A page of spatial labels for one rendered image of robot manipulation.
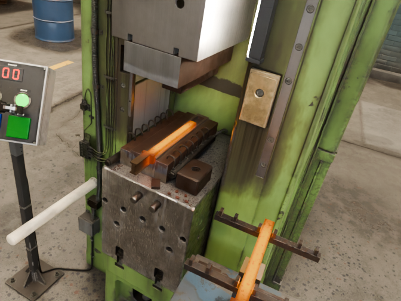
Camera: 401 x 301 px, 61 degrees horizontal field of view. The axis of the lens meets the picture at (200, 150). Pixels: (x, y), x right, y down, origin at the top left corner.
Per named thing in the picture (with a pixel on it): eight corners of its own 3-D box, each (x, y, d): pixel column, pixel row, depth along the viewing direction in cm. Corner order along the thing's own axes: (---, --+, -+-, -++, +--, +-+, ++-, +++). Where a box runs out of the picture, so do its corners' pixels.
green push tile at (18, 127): (27, 139, 119) (30, 118, 119) (5, 136, 119) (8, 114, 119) (29, 139, 121) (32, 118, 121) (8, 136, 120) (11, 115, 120)
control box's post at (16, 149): (35, 283, 181) (6, 92, 124) (30, 279, 182) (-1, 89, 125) (41, 278, 184) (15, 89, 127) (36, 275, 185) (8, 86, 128)
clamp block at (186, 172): (196, 197, 117) (198, 181, 114) (174, 187, 120) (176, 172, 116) (210, 180, 126) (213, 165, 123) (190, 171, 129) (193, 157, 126)
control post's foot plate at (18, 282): (33, 304, 171) (31, 293, 166) (2, 283, 178) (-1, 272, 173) (66, 274, 188) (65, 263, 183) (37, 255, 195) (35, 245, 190)
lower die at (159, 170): (165, 183, 121) (167, 163, 116) (119, 162, 127) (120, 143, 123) (215, 137, 154) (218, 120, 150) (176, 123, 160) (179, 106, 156)
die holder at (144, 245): (177, 295, 135) (193, 209, 111) (101, 251, 147) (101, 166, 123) (231, 215, 179) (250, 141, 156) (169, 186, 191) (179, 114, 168)
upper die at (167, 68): (177, 89, 102) (181, 57, 97) (123, 70, 109) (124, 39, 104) (231, 60, 136) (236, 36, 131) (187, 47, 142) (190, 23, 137)
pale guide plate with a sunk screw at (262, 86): (264, 128, 108) (279, 77, 99) (238, 119, 111) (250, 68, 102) (266, 126, 110) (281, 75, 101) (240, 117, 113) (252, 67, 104)
